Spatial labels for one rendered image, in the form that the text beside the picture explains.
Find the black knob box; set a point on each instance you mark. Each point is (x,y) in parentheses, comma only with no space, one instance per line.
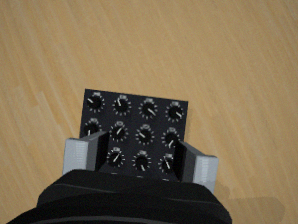
(137,138)

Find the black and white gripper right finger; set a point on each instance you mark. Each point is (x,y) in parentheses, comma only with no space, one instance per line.
(193,166)

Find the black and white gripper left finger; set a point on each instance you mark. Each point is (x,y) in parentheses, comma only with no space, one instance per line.
(89,152)

